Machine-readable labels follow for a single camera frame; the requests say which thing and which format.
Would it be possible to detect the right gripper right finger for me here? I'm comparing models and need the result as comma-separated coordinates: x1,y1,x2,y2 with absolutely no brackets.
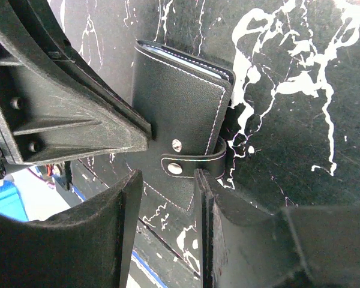
194,169,360,287

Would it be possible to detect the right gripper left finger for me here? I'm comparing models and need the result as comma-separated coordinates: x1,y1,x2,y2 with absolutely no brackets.
0,170,143,287

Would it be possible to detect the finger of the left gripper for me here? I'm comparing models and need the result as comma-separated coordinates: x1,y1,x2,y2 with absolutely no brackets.
9,0,152,139
0,1,149,164

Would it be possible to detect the black leather card holder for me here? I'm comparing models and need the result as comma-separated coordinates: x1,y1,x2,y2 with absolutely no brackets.
125,40,235,211

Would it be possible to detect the blue plastic box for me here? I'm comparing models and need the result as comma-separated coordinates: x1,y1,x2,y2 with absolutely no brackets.
0,181,29,222

